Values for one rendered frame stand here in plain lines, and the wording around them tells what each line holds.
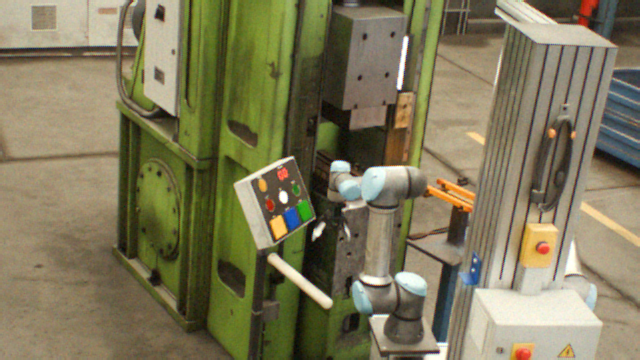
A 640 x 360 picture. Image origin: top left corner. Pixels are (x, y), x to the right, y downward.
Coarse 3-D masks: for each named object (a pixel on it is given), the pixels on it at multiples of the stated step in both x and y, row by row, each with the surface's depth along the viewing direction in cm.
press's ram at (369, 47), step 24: (336, 24) 391; (360, 24) 385; (384, 24) 392; (336, 48) 394; (360, 48) 390; (384, 48) 398; (336, 72) 396; (360, 72) 395; (384, 72) 403; (336, 96) 399; (360, 96) 400; (384, 96) 408
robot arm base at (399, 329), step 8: (392, 312) 336; (392, 320) 335; (400, 320) 333; (408, 320) 332; (416, 320) 333; (384, 328) 339; (392, 328) 335; (400, 328) 333; (408, 328) 333; (416, 328) 334; (424, 328) 340; (392, 336) 335; (400, 336) 334; (408, 336) 333; (416, 336) 334; (408, 344) 334
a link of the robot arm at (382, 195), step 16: (368, 176) 316; (384, 176) 312; (400, 176) 314; (368, 192) 314; (384, 192) 313; (400, 192) 315; (384, 208) 315; (384, 224) 318; (368, 240) 323; (384, 240) 320; (368, 256) 323; (384, 256) 322; (368, 272) 325; (384, 272) 324; (368, 288) 324; (384, 288) 324; (368, 304) 324; (384, 304) 326
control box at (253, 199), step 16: (288, 160) 384; (256, 176) 364; (272, 176) 373; (288, 176) 381; (240, 192) 364; (256, 192) 362; (272, 192) 370; (288, 192) 379; (304, 192) 388; (256, 208) 362; (288, 208) 376; (256, 224) 364; (304, 224) 383; (256, 240) 367; (272, 240) 364
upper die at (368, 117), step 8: (328, 104) 413; (328, 112) 414; (336, 112) 409; (344, 112) 404; (352, 112) 401; (360, 112) 404; (368, 112) 406; (376, 112) 409; (384, 112) 412; (336, 120) 410; (344, 120) 405; (352, 120) 403; (360, 120) 405; (368, 120) 408; (376, 120) 411; (384, 120) 414; (352, 128) 404; (360, 128) 407
